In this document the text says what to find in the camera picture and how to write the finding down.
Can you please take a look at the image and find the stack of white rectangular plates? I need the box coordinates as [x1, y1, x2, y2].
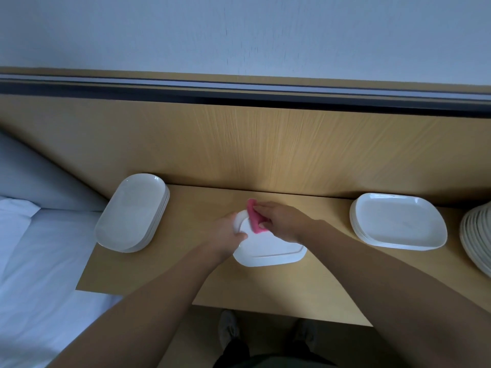
[350, 193, 448, 251]

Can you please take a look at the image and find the person's right forearm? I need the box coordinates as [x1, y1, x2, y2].
[303, 220, 491, 368]

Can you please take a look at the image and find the pile of white oblong plates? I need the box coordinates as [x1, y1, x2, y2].
[94, 173, 170, 254]

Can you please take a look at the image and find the grey upholstered headboard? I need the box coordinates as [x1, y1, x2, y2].
[0, 132, 108, 212]

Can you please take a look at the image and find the pink cleaning cloth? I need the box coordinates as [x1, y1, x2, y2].
[246, 198, 270, 235]

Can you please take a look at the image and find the black wall rail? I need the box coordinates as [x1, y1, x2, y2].
[0, 75, 491, 118]

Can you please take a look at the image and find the white pillow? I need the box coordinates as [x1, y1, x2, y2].
[0, 197, 41, 281]

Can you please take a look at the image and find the person's left forearm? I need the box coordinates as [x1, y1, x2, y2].
[46, 241, 224, 368]

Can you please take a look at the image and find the person's left hand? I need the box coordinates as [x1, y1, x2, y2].
[206, 211, 249, 264]

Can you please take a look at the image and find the person's right hand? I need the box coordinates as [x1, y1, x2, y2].
[253, 200, 317, 244]

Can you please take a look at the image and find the white glossy rectangular plate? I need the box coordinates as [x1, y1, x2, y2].
[232, 209, 308, 268]

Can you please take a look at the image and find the stack of white round plates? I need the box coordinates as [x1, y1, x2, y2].
[459, 201, 491, 278]

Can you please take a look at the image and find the white bed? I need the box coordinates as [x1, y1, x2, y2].
[0, 209, 124, 368]

